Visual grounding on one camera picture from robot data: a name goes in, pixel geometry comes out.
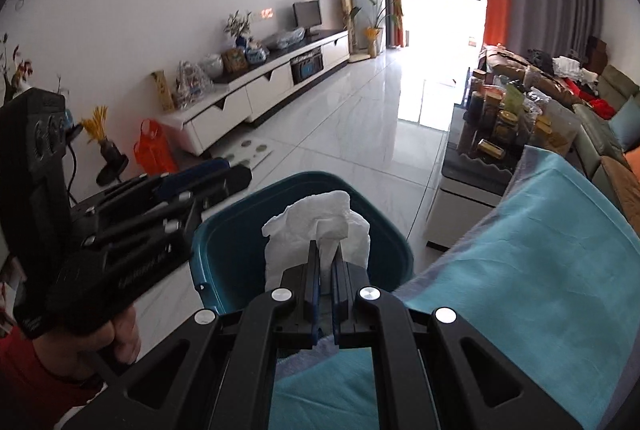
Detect blue cushion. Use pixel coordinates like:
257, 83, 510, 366
607, 95, 640, 153

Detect flowers in blue vase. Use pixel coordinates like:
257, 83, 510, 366
223, 10, 253, 48

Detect plastic wrapped tray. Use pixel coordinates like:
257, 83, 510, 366
265, 28, 306, 51

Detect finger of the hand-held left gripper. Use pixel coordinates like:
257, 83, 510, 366
70, 157, 234, 223
82, 166, 253, 257

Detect wooden framed ornament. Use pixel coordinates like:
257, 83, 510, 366
221, 48, 248, 74

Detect white body scale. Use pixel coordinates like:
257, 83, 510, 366
212, 135, 275, 170

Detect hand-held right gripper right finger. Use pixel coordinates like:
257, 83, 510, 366
330, 243, 583, 430

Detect black vase with yellow stalks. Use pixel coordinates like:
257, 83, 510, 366
80, 106, 130, 186

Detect green sectional sofa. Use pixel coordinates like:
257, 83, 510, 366
480, 43, 640, 221

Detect orange mesh bag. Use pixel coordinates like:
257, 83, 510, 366
134, 119, 178, 176

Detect tall plant in yellow pot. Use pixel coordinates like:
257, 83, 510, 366
350, 0, 403, 58

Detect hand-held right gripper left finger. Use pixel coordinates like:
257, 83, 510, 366
62, 240, 323, 430

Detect teal trash bin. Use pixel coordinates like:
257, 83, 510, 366
189, 171, 416, 318

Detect blue printed tablecloth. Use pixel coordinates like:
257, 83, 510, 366
272, 144, 640, 430

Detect black clothes pile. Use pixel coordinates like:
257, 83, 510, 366
527, 48, 556, 71

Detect red cloth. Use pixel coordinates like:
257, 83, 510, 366
575, 80, 618, 118

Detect white tv cabinet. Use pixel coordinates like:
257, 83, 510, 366
157, 29, 351, 156

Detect person's left hand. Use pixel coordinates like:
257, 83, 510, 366
85, 305, 143, 367

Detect cluster of jars and bottles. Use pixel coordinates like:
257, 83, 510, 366
465, 65, 571, 161

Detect white clothes pile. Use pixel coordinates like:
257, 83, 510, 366
552, 55, 598, 84

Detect white tissue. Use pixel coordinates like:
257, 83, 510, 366
261, 190, 372, 293

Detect brown wooden box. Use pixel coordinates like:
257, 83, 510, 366
585, 35, 608, 71

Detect dried branch wall decoration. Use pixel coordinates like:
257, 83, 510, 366
0, 33, 33, 101

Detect coffee table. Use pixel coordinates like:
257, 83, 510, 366
424, 100, 526, 256

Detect black monitor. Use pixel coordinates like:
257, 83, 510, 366
292, 0, 322, 37

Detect plastic wrapped gift basket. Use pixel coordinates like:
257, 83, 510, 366
174, 60, 213, 108

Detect yellow gift box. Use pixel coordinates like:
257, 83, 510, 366
151, 70, 176, 113

